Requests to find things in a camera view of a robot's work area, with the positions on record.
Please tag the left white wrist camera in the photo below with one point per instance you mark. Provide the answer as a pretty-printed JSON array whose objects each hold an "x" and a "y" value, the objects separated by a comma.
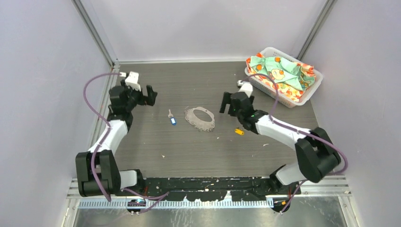
[{"x": 132, "y": 80}]

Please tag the blue capped key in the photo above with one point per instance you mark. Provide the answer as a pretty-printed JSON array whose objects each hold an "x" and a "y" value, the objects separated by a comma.
[{"x": 171, "y": 117}]

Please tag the colourful printed cloth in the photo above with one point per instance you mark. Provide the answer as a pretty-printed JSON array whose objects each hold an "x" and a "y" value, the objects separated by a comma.
[{"x": 291, "y": 79}]

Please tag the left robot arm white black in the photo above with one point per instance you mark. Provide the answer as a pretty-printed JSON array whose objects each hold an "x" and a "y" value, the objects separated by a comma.
[{"x": 97, "y": 170}]

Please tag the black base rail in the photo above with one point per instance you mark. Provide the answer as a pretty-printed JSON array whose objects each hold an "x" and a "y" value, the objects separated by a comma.
[{"x": 211, "y": 188}]

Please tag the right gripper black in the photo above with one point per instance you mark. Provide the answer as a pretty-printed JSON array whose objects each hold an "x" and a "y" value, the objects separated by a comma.
[{"x": 228, "y": 100}]

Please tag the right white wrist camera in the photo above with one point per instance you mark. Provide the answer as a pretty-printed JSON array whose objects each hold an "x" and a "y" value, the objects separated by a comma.
[{"x": 245, "y": 87}]

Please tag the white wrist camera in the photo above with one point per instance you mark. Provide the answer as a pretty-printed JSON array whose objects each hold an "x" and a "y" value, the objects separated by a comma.
[
  {"x": 132, "y": 80},
  {"x": 245, "y": 87}
]

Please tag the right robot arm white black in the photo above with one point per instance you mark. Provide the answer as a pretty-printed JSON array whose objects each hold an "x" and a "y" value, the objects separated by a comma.
[{"x": 316, "y": 156}]

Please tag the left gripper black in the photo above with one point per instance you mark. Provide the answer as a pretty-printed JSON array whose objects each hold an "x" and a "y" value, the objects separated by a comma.
[{"x": 151, "y": 94}]

